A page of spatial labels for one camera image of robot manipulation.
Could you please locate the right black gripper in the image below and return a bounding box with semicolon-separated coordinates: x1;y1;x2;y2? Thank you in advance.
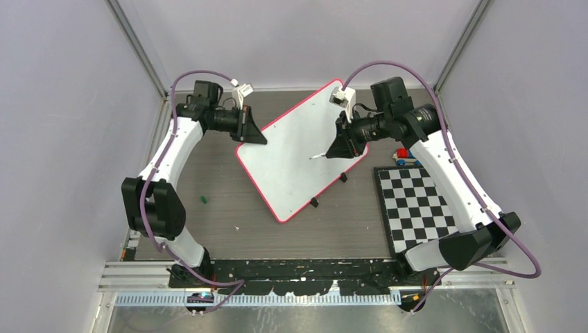
327;108;391;158

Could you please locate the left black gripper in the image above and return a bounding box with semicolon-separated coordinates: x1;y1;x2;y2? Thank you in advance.
209;105;268;145

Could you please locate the pink-framed whiteboard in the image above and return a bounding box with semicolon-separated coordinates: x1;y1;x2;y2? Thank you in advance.
235;78;370;223

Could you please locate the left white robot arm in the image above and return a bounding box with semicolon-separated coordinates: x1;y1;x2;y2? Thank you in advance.
121;80;268;287

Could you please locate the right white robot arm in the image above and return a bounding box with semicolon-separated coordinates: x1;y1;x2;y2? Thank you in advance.
326;77;521;285

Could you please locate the red blue toy car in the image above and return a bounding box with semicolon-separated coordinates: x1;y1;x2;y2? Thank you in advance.
392;148;422;167

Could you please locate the black white checkerboard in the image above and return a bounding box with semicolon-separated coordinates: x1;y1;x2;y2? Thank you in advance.
372;166;458;258

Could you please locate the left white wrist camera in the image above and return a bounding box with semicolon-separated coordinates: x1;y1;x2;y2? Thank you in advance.
230;79;254;109

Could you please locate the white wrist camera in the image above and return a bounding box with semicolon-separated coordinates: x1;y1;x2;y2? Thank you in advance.
230;79;254;109
329;87;356;123

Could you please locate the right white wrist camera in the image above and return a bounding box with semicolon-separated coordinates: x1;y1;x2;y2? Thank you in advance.
329;87;356;123

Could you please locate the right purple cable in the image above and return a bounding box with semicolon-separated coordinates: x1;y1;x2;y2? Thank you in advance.
342;60;542;314

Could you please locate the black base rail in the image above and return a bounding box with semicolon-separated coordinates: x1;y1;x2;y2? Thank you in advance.
168;258;442;298

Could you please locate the slotted cable duct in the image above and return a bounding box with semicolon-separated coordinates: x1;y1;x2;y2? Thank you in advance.
114;291;401;308

